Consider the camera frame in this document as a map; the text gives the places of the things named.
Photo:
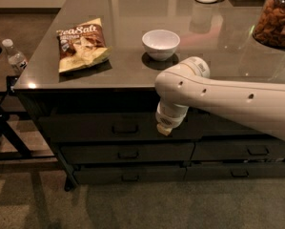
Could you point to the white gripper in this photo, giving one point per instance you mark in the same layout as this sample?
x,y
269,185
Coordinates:
x,y
167,121

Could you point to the dark grey top drawer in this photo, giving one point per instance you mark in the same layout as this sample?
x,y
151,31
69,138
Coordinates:
x,y
108,127

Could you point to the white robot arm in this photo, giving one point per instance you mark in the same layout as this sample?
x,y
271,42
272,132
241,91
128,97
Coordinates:
x,y
260,106

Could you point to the middle right drawer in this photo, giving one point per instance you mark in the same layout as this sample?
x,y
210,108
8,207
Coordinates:
x,y
214,150

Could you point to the middle left drawer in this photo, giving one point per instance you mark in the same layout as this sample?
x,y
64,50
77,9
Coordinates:
x,y
150,152

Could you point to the bottom right drawer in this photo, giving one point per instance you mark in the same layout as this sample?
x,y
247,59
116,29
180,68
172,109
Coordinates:
x,y
219,170

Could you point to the dark grey drawer cabinet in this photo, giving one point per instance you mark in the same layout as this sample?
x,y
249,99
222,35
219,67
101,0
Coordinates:
x,y
219,33

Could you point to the bottom left drawer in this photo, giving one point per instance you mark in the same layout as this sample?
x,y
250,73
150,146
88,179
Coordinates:
x,y
109,175

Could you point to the white ceramic bowl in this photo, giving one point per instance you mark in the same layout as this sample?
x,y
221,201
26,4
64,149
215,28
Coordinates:
x,y
160,44

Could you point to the sea salt chips bag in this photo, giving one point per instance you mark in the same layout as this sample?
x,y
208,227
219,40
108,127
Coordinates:
x,y
82,46

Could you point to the clear jar of nuts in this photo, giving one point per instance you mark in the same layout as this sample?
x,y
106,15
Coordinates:
x,y
270,28

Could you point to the clear plastic water bottle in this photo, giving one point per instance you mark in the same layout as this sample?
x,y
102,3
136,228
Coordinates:
x,y
16,59

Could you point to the black folding side table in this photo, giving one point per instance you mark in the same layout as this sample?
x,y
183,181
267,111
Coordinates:
x,y
10,105

